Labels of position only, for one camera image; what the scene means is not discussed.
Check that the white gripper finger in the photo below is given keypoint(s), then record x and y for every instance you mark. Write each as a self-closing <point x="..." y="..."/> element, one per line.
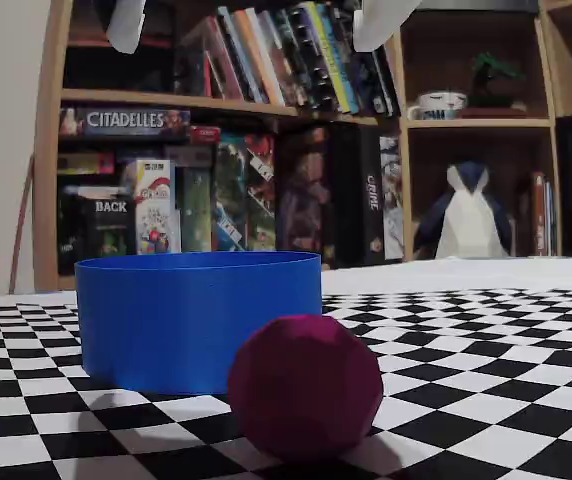
<point x="381" y="22"/>

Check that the white face cup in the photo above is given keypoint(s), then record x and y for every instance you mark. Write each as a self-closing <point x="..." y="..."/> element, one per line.
<point x="436" y="106"/>

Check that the teal illustrated game box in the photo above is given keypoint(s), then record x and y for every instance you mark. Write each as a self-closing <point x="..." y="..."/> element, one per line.
<point x="229" y="195"/>

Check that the black crime game box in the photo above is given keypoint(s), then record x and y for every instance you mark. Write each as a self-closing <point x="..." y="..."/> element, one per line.
<point x="361" y="200"/>

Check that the Citadelles game box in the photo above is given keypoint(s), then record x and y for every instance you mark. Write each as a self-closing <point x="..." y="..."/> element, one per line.
<point x="126" y="120"/>

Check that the blue white penguin figure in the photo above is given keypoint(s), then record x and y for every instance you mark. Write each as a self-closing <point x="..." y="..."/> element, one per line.
<point x="466" y="220"/>

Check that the black BACK box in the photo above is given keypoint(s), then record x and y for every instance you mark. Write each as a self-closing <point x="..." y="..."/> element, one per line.
<point x="111" y="220"/>

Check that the checkerboard printed white sheet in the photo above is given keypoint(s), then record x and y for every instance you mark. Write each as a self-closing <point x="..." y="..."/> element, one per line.
<point x="466" y="375"/>

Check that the blue round box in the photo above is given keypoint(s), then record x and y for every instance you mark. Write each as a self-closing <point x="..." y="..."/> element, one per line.
<point x="196" y="320"/>

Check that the grey flat box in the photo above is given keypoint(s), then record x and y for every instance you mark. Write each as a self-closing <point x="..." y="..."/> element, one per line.
<point x="188" y="156"/>

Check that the brick bonsai tree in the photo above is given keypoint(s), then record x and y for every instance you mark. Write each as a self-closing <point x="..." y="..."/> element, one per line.
<point x="496" y="85"/>

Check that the yellow flat box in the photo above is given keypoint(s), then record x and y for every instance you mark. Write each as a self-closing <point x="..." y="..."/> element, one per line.
<point x="86" y="163"/>

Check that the yellow spine book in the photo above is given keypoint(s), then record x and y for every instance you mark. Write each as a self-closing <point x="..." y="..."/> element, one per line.
<point x="331" y="60"/>

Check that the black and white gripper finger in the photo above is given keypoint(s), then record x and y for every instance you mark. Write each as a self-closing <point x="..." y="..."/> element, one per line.
<point x="126" y="25"/>

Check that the magenta faceted ball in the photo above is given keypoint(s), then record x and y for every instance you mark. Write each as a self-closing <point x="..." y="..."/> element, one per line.
<point x="306" y="385"/>

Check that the wooden bookshelf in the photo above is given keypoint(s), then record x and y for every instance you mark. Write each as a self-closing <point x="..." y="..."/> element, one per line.
<point x="46" y="200"/>

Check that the red spine book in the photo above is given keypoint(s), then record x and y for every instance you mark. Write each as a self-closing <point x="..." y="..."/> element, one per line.
<point x="538" y="215"/>

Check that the white illustrated game box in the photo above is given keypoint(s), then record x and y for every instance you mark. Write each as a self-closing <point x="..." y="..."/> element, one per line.
<point x="392" y="200"/>

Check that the pink spine book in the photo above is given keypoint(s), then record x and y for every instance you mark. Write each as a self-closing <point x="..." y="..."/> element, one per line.
<point x="221" y="60"/>

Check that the orange spine book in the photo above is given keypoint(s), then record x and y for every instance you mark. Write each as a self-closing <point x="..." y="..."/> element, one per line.
<point x="256" y="60"/>

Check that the small red box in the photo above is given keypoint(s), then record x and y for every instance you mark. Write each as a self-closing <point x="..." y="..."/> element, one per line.
<point x="205" y="134"/>

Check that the black spine book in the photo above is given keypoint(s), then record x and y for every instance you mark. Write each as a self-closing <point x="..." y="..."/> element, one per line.
<point x="383" y="85"/>

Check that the dark purple game box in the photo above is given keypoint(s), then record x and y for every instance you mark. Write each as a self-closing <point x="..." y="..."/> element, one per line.
<point x="303" y="200"/>

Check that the tall white red box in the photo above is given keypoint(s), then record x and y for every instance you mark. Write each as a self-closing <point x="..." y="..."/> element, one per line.
<point x="153" y="210"/>

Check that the thin pale book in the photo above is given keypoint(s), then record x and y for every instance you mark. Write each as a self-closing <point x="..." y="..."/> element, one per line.
<point x="552" y="220"/>

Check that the red green game box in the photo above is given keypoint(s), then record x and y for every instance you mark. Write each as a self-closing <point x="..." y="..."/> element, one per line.
<point x="261" y="195"/>

